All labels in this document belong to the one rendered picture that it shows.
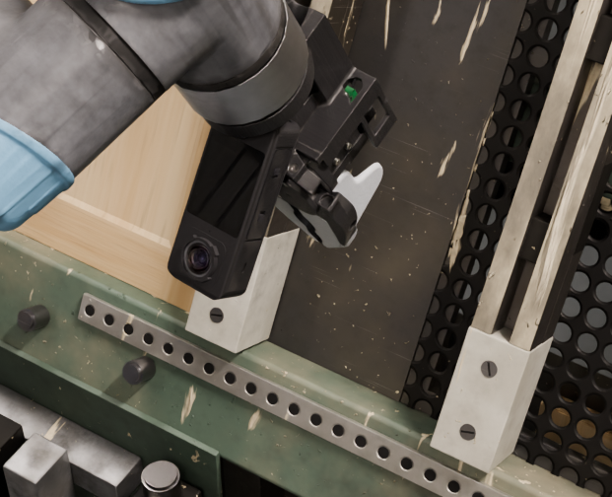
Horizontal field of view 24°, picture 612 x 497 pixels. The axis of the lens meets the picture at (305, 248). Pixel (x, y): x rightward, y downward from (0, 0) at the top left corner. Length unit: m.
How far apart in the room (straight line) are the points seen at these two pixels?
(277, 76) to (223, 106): 0.03
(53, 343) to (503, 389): 0.52
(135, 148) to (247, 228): 0.71
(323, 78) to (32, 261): 0.79
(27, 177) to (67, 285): 0.86
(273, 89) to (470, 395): 0.62
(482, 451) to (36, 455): 0.50
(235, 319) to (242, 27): 0.73
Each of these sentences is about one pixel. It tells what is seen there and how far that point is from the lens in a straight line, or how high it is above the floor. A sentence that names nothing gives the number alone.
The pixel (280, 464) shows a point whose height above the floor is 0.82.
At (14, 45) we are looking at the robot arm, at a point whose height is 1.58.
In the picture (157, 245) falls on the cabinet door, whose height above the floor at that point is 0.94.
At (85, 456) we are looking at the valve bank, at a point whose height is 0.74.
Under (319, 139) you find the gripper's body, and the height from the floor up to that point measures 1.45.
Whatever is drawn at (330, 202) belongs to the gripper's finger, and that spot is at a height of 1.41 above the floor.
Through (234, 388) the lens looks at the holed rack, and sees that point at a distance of 1.46.
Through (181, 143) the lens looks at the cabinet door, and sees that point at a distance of 1.49.
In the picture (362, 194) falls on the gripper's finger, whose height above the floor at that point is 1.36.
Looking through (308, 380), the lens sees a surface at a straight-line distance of 1.43.
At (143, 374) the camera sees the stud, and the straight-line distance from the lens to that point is 1.49.
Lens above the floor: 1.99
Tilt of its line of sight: 45 degrees down
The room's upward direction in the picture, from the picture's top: straight up
